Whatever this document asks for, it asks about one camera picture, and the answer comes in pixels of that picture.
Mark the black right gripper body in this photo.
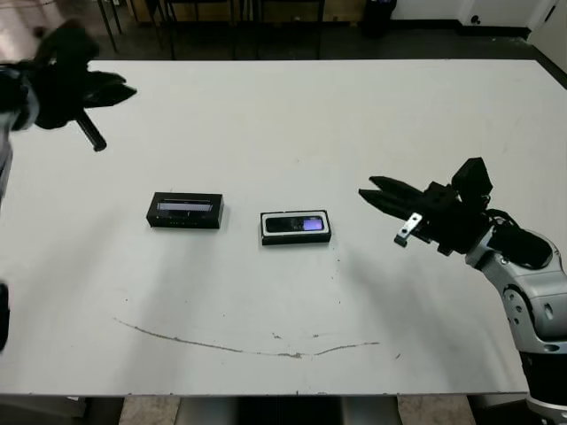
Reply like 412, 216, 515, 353
392, 181, 493, 258

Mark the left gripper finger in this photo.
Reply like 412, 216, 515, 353
86, 84, 139, 111
85, 70, 128, 90

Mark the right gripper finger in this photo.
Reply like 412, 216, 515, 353
358, 189, 423, 220
369, 175, 427, 202

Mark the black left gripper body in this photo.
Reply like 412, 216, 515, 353
24, 56, 108, 153

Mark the black box lid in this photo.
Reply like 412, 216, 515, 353
144, 190, 228, 230

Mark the black box base white insert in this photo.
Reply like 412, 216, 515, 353
259, 208, 333, 247

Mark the thin black metal leg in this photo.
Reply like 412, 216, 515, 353
97, 0, 123, 54

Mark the black chair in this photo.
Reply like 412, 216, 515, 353
152, 0, 236, 61

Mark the black waste bin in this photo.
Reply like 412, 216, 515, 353
361, 0, 398, 39

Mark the white door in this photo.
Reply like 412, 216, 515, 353
526, 0, 567, 48

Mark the grey black robot body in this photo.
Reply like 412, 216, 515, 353
176, 395, 400, 425

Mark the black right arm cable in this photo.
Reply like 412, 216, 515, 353
485, 206, 526, 231

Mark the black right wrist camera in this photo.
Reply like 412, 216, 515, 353
450, 157, 494, 209

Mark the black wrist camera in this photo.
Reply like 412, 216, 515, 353
35, 19, 101, 67
450, 157, 494, 209

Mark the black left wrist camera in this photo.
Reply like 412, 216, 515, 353
35, 19, 101, 67

